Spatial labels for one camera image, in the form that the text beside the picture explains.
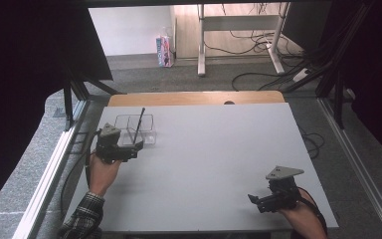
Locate black metal stand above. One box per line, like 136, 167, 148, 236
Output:
280, 49, 357, 131
62, 70, 126, 131

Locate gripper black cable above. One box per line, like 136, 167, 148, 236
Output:
59, 129, 102, 223
296, 185, 329, 239

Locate thin black cable coil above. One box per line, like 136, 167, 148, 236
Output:
297, 126, 326, 160

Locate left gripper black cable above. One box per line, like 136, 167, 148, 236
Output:
59, 129, 102, 223

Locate person's right hand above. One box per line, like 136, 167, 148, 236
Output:
278, 188, 326, 230

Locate black curtain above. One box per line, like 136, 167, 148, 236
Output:
324, 0, 382, 164
0, 0, 114, 218

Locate person's left hand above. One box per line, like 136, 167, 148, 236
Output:
87, 151, 122, 197

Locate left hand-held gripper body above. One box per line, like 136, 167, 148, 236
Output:
95, 122, 137, 165

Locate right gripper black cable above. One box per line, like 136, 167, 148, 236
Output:
296, 185, 329, 239

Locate colourful paper bag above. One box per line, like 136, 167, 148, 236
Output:
155, 27, 175, 69

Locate black floor cable loop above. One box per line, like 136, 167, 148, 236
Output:
230, 64, 307, 93

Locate aluminium rail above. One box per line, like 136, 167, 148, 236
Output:
11, 99, 93, 239
316, 97, 382, 239

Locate black pen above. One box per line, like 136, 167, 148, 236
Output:
131, 107, 146, 145

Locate white power strip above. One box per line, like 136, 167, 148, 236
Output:
291, 67, 311, 84

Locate clear plastic organizer box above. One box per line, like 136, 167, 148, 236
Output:
113, 114, 158, 146

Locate white desk frame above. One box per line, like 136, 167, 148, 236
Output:
196, 3, 291, 77

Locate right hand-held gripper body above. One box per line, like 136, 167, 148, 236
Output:
256, 165, 305, 214

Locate dark flat panel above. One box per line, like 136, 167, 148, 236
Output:
281, 1, 333, 52

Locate black cables under desk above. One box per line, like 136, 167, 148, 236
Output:
203, 3, 304, 58

